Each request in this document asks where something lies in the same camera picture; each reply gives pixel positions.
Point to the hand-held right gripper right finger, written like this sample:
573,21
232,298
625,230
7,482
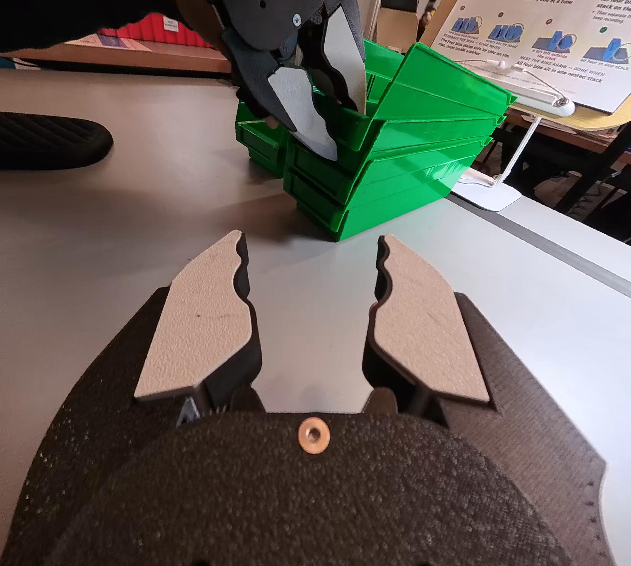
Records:
429,329

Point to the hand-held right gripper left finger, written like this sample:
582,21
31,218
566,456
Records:
197,329

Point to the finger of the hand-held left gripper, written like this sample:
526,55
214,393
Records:
345,53
300,107

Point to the person's left hand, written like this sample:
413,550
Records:
202,9

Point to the red ribbed crate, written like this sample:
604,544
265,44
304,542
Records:
143,34

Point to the white sign stand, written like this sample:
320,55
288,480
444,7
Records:
493,196

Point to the printed instruction sheet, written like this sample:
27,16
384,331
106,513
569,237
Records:
542,9

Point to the white clip bar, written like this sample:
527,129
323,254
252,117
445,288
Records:
542,100

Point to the wooden side table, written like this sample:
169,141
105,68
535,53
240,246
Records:
567,130

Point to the black mesh armrest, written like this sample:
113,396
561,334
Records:
49,142

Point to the wooden sign board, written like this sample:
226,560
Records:
606,120

